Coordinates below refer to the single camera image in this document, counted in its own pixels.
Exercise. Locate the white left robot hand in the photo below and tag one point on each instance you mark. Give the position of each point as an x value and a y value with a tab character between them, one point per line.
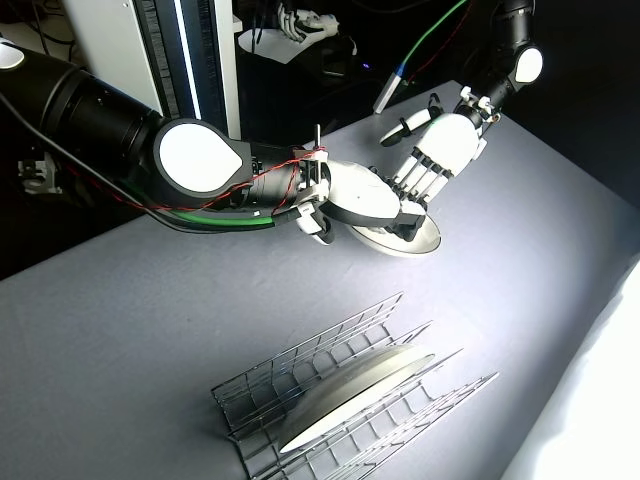
450	142

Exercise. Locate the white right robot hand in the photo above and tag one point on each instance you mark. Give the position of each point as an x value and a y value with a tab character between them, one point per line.
365	195

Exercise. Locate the white plate black rim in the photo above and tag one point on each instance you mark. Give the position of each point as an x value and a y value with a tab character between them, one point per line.
350	395
420	242

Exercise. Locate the small black device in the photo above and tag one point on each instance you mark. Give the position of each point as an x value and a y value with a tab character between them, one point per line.
335	62

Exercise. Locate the white paper sheet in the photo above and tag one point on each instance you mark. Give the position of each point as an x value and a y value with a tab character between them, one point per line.
272	45

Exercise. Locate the white skeletal hand model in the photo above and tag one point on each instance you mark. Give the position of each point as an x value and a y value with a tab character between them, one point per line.
305	22

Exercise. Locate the white robot tower column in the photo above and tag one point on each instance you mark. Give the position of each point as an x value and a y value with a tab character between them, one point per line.
115	50

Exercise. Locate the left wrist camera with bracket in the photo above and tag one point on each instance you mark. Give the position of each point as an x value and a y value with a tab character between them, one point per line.
481	149

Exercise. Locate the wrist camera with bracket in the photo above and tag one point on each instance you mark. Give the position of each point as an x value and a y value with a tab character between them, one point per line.
481	149
312	225

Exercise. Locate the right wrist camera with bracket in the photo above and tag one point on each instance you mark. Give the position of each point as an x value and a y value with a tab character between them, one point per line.
312	225

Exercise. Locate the grey metal bracket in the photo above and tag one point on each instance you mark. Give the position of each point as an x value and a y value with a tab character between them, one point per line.
40	175

